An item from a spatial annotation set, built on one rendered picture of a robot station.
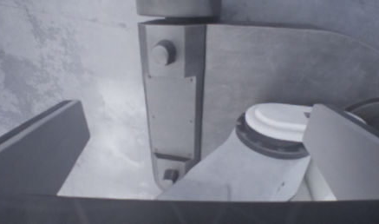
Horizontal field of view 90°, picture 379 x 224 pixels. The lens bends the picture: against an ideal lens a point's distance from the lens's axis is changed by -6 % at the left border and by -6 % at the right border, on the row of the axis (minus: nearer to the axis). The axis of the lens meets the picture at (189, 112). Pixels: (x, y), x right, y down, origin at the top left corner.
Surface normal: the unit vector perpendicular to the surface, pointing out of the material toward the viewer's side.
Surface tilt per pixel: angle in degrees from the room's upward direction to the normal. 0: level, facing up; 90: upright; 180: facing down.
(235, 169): 90
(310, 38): 0
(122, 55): 0
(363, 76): 0
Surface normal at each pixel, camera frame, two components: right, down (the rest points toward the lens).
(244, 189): 0.01, -0.88
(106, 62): -0.21, 0.47
